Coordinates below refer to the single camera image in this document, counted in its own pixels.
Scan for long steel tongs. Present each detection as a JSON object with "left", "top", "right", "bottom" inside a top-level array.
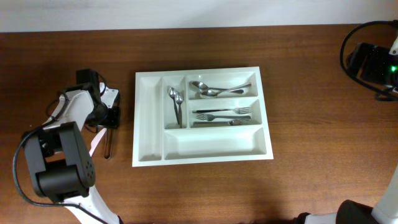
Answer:
[{"left": 104, "top": 129, "right": 117, "bottom": 160}]

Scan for steel fork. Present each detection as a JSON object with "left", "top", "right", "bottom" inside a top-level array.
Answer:
[{"left": 193, "top": 119, "right": 250, "bottom": 127}]

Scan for steel fork horizontal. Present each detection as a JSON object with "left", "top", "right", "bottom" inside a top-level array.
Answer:
[{"left": 192, "top": 107, "right": 252, "bottom": 114}]

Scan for white cutlery tray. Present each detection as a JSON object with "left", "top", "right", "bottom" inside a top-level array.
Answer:
[{"left": 132, "top": 67, "right": 274, "bottom": 167}]

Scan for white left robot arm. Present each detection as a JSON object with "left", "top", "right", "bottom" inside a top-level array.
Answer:
[{"left": 12, "top": 82, "right": 122, "bottom": 223}]

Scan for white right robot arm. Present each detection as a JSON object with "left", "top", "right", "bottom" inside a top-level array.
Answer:
[{"left": 293, "top": 20, "right": 397, "bottom": 224}]

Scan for steel tablespoon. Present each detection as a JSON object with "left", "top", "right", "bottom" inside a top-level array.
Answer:
[
  {"left": 200, "top": 82, "right": 252, "bottom": 98},
  {"left": 190, "top": 81, "right": 244, "bottom": 94}
]

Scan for small steel teaspoon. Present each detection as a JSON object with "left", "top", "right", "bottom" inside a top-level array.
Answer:
[
  {"left": 168, "top": 87, "right": 180, "bottom": 124},
  {"left": 175, "top": 92, "right": 183, "bottom": 128}
]

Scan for white plastic knife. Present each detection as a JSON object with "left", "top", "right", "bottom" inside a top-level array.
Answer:
[{"left": 89, "top": 128, "right": 107, "bottom": 157}]

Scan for steel fork slanted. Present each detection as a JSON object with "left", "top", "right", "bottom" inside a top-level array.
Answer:
[{"left": 193, "top": 113, "right": 251, "bottom": 121}]

